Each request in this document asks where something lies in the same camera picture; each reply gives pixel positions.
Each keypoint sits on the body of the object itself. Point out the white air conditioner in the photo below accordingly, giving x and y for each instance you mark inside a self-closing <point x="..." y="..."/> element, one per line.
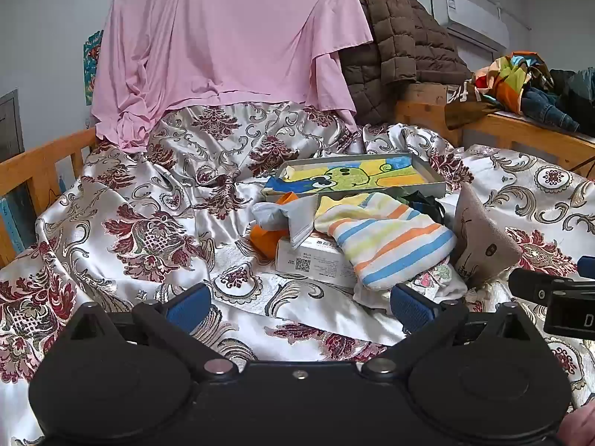
<point x="474" y="23"/>

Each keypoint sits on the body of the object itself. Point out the pink bed sheet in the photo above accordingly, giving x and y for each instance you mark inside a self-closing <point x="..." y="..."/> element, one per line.
<point x="223" y="32"/>

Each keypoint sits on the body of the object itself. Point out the wooden bed rail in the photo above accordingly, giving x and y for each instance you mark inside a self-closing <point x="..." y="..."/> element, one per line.
<point x="28" y="162"/>

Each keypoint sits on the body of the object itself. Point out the striped sock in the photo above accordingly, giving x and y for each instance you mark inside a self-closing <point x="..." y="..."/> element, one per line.
<point x="390" y="241"/>

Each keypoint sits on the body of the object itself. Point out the wooden bed frame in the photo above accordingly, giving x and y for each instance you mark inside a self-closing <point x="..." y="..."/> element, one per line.
<point x="511" y="132"/>

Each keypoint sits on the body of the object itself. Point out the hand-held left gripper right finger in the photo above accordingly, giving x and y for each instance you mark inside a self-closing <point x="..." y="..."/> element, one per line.
<point x="411" y="310"/>

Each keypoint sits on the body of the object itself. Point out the metal tray with cartoon drawing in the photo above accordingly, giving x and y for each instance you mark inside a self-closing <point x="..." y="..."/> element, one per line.
<point x="353" y="174"/>

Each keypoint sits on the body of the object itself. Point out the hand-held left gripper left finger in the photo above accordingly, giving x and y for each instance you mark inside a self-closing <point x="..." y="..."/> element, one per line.
<point x="188" y="310"/>

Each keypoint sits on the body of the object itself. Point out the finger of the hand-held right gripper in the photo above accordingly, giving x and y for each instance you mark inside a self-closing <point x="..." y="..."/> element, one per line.
<point x="586" y="265"/>
<point x="530" y="283"/>

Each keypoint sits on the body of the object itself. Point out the floral satin blanket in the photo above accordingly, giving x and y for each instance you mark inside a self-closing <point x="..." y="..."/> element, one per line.
<point x="139" y="195"/>

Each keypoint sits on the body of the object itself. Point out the white pink printed packet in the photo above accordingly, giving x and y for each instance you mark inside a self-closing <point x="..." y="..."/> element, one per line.
<point x="437" y="278"/>

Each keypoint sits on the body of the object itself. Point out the small colourful wall poster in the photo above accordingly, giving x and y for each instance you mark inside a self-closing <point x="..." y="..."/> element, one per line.
<point x="91" y="55"/>

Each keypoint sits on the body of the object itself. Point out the grey wall panel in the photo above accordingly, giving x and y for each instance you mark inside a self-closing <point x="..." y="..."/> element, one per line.
<point x="9" y="125"/>

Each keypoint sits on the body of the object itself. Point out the white cardboard box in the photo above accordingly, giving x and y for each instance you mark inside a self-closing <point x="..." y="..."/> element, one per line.
<point x="316" y="260"/>

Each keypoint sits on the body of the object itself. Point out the blue board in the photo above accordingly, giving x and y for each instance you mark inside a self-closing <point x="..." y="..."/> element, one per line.
<point x="11" y="223"/>

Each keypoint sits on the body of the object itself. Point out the dark jacket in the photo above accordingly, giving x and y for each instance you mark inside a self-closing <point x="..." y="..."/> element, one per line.
<point x="576" y="88"/>

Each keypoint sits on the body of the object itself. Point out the colourful cloth pile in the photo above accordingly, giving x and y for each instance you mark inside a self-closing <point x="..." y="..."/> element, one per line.
<point x="506" y="79"/>

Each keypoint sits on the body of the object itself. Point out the beige linen pouch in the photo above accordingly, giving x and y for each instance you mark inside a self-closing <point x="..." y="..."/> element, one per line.
<point x="479" y="237"/>

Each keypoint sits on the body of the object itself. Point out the grey face mask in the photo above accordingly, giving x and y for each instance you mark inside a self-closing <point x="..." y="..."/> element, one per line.
<point x="297" y="218"/>

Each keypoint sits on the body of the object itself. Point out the brown quilted jacket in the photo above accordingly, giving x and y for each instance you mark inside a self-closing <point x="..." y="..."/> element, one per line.
<point x="399" y="46"/>

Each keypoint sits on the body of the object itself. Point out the blue jeans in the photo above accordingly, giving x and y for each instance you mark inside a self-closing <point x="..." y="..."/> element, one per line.
<point x="548" y="107"/>

